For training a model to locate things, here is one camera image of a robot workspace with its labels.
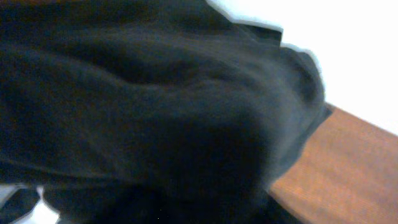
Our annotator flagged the dark green t-shirt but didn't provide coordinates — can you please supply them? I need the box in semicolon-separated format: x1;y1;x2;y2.
1;1;331;223

